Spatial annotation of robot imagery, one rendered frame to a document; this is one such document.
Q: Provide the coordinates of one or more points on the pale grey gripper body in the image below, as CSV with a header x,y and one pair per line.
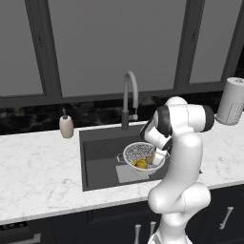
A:
x,y
160,152

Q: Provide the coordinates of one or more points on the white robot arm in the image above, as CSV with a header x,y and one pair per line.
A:
x,y
186,152

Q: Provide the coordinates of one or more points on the brown-green kiwi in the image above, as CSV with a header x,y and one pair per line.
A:
x,y
149,158

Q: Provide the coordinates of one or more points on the yellow pear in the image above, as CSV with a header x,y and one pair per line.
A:
x,y
141,164

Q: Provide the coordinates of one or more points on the white mesh colander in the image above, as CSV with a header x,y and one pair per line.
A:
x,y
133,152

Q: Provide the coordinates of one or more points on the grey arched faucet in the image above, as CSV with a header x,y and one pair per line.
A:
x,y
126,105

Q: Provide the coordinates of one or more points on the dark grey sink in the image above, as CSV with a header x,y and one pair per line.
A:
x,y
101,158

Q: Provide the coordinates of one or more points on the dark drawer front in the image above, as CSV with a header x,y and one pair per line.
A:
x,y
117,211

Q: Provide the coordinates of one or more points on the dark cupboard door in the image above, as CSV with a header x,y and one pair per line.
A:
x,y
152,230
111,233
227,216

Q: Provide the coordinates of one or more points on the white paper towel roll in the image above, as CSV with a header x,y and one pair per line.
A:
x,y
230,101

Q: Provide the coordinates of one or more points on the beige soap dispenser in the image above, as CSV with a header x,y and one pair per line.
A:
x,y
66,126

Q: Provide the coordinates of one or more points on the dark framed window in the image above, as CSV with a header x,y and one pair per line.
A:
x,y
117,47

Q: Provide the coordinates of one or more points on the dark dishwasher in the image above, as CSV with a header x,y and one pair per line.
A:
x,y
16,234

